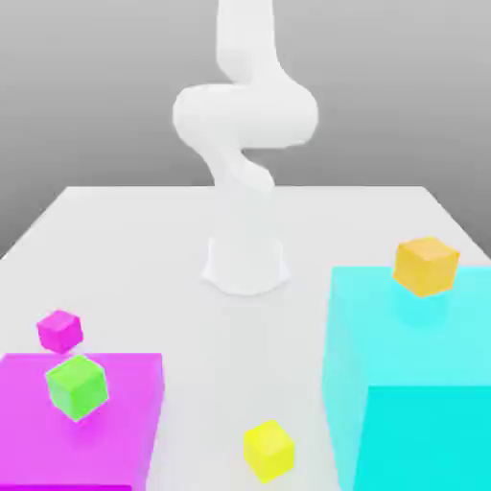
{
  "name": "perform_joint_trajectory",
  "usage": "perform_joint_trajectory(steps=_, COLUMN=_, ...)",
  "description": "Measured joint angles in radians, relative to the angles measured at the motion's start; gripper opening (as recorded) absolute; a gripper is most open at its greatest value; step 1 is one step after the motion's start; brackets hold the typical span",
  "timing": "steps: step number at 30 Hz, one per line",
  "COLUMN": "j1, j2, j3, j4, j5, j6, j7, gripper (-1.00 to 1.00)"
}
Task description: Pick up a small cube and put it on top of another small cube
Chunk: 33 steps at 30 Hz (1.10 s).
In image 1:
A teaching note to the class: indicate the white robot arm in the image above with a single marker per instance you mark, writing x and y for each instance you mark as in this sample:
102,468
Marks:
245,115

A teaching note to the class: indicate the small orange cube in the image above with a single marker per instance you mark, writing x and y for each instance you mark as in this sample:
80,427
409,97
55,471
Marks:
425,266

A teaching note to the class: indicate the small magenta cube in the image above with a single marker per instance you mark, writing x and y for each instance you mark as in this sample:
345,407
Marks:
60,331

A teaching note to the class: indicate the small yellow cube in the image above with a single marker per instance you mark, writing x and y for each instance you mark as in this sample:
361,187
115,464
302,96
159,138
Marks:
268,450

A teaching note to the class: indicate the small green cube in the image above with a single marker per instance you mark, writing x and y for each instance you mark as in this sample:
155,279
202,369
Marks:
76,387

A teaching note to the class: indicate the large cyan box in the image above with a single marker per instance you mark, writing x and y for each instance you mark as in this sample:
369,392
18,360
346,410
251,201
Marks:
414,383

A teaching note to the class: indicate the large magenta box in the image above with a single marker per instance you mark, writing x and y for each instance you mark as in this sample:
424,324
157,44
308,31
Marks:
115,422

